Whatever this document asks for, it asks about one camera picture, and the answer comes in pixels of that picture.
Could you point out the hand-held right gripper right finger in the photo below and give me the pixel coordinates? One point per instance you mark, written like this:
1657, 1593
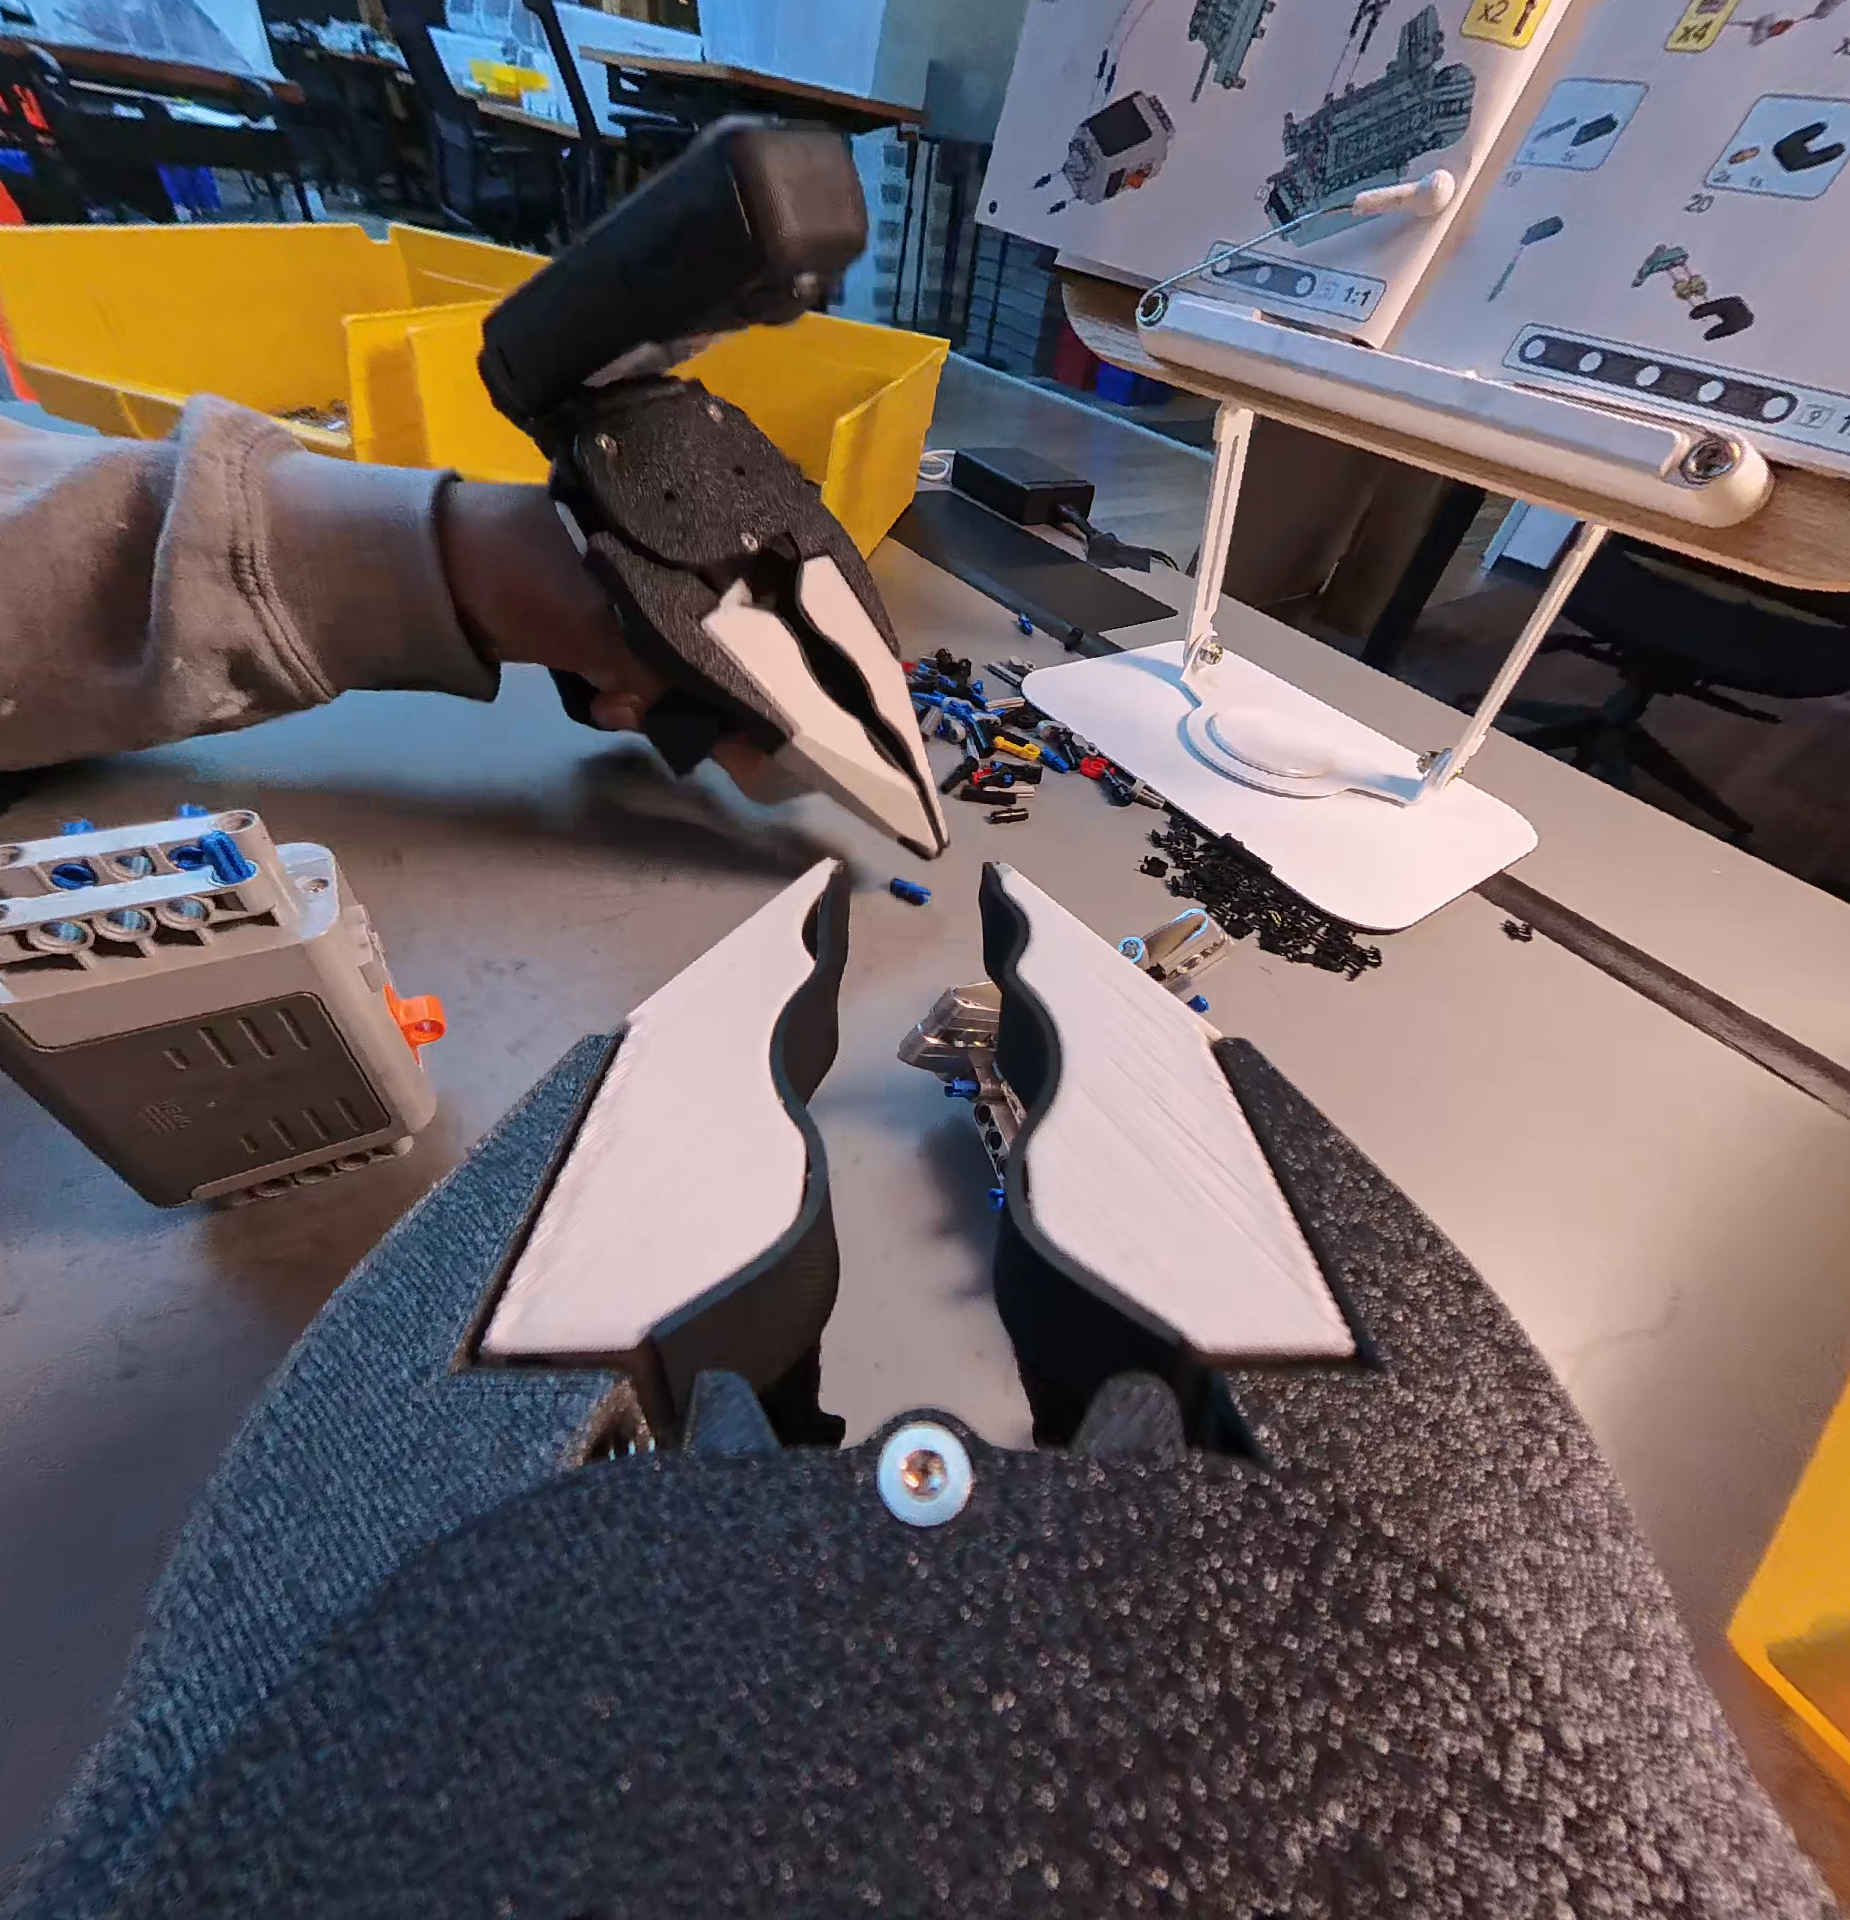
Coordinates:
1196, 1200

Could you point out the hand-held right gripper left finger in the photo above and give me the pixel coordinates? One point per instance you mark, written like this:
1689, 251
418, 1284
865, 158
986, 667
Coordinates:
641, 1200

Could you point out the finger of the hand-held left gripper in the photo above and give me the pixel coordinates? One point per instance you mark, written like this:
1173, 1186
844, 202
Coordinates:
881, 677
806, 705

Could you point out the pile of mixed building pieces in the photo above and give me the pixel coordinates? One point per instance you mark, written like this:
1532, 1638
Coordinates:
1000, 736

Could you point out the grey transparent engine model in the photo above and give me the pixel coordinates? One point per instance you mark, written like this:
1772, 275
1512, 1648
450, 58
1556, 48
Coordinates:
950, 1042

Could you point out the grey battery box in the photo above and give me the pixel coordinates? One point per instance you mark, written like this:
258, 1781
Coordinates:
206, 1050

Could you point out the grey desk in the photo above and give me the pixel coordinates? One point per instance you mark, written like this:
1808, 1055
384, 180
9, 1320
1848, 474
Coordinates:
567, 869

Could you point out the person's left hand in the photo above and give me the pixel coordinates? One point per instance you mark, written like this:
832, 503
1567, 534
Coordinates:
520, 585

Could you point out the yellow plastic bin with parts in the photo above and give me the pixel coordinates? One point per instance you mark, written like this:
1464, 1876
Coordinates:
836, 389

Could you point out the black power adapter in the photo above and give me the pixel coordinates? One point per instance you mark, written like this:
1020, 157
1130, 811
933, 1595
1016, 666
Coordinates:
1022, 481

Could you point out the pile of black links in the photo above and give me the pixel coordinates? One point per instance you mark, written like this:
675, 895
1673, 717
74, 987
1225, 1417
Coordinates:
1256, 895

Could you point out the instruction booklet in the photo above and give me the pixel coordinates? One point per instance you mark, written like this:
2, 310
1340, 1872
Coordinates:
1405, 121

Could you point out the black office chair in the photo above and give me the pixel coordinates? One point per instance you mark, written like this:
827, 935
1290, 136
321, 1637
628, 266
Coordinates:
1704, 629

